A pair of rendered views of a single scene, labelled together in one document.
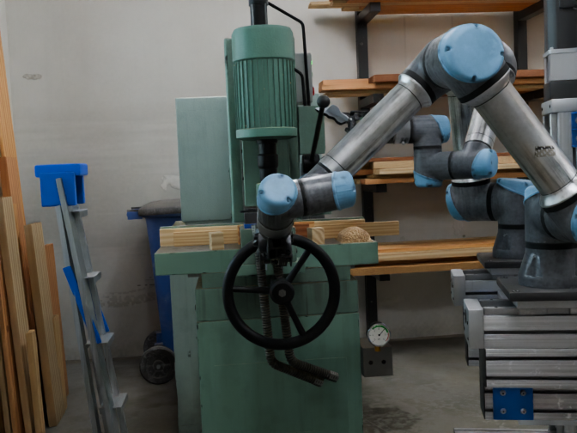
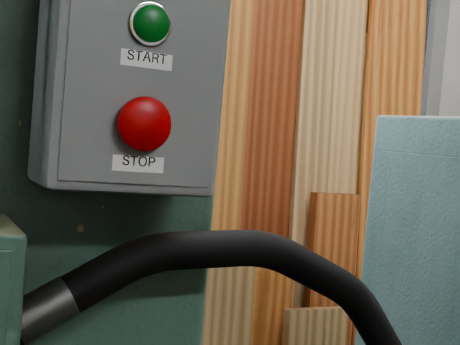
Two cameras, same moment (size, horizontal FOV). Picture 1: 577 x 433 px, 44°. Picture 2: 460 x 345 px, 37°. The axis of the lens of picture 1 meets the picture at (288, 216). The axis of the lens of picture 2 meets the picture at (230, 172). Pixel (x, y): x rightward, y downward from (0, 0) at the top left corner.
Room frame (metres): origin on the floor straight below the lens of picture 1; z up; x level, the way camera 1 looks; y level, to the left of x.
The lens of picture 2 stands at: (2.33, -0.47, 1.36)
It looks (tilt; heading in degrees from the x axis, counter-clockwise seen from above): 3 degrees down; 68
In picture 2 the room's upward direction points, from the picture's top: 5 degrees clockwise
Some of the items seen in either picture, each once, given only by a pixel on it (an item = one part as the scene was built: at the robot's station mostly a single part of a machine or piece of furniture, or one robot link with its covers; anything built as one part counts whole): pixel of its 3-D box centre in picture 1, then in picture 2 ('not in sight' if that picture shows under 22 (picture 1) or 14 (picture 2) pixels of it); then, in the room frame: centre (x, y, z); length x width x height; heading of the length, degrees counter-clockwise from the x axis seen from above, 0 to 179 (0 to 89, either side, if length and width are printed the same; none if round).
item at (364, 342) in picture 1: (374, 356); not in sight; (1.97, -0.22, 0.58); 0.12 x 0.08 x 0.08; 5
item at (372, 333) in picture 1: (378, 337); not in sight; (1.90, -0.22, 0.65); 0.06 x 0.04 x 0.08; 95
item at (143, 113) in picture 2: not in sight; (144, 124); (2.42, -0.10, 1.36); 0.03 x 0.01 x 0.03; 5
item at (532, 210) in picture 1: (552, 211); not in sight; (1.64, -0.60, 0.98); 0.13 x 0.12 x 0.14; 9
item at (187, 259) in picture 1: (266, 256); not in sight; (1.98, 0.06, 0.87); 0.61 x 0.30 x 0.06; 95
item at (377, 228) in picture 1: (287, 233); not in sight; (2.09, 0.00, 0.92); 0.65 x 0.02 x 0.04; 95
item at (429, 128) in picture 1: (427, 130); not in sight; (1.95, -0.38, 1.19); 0.11 x 0.08 x 0.09; 94
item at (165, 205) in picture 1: (191, 284); not in sight; (3.99, 0.55, 0.48); 0.64 x 0.54 x 0.97; 98
